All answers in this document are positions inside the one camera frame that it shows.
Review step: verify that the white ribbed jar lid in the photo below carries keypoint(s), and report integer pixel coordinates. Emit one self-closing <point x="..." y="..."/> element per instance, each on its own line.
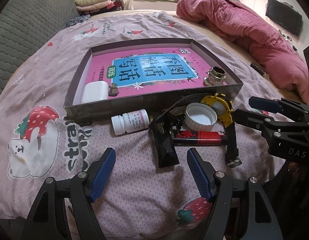
<point x="200" y="117"/>

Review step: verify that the black faceted tube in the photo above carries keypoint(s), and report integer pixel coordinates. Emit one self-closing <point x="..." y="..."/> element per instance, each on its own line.
<point x="166" y="152"/>

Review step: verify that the black wall television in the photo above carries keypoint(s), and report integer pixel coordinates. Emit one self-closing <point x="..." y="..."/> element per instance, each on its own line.
<point x="285" y="16"/>

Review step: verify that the white earbuds case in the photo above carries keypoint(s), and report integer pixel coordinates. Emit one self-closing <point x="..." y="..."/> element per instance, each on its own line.
<point x="95" y="91"/>

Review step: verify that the pink and blue book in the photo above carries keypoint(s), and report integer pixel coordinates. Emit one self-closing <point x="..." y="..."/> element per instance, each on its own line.
<point x="148" y="70"/>

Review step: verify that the white pill bottle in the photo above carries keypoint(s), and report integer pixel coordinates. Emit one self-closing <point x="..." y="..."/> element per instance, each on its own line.
<point x="130" y="122"/>

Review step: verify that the pink strawberry print blanket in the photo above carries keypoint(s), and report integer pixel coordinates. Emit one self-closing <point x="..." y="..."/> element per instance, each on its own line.
<point x="92" y="128"/>

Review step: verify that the brass metal fitting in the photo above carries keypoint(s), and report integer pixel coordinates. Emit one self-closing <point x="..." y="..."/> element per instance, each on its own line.
<point x="215" y="76"/>

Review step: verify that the small bronze binder clip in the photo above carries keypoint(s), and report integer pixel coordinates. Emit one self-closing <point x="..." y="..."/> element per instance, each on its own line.
<point x="113" y="90"/>

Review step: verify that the shallow grey cardboard box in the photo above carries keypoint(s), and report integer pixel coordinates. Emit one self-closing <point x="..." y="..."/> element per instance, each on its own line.
<point x="151" y="102"/>

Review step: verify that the red and black lighter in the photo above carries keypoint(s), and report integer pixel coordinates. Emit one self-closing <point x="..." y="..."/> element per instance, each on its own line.
<point x="199" y="138"/>

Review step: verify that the yellow and black wristwatch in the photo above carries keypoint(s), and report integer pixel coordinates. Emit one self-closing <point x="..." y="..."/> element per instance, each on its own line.
<point x="225" y="121"/>

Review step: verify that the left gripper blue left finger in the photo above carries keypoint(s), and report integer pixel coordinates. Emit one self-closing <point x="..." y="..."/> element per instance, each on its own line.
<point x="99" y="173"/>

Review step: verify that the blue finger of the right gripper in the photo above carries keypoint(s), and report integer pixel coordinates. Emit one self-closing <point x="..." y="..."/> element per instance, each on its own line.
<point x="249" y="119"/>
<point x="272" y="106"/>

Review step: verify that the stack of folded clothes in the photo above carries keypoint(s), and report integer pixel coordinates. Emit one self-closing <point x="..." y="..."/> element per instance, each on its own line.
<point x="95" y="7"/>

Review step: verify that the grey quilted headboard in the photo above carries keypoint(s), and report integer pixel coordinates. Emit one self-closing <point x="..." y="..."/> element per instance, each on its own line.
<point x="25" y="26"/>

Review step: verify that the red crumpled duvet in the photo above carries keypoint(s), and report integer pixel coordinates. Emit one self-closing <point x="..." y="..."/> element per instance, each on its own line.
<point x="237" y="23"/>

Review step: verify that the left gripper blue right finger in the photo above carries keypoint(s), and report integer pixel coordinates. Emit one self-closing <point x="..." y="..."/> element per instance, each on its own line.
<point x="203" y="174"/>

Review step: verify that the black labelled box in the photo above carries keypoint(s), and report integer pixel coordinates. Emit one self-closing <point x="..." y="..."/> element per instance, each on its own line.
<point x="259" y="70"/>

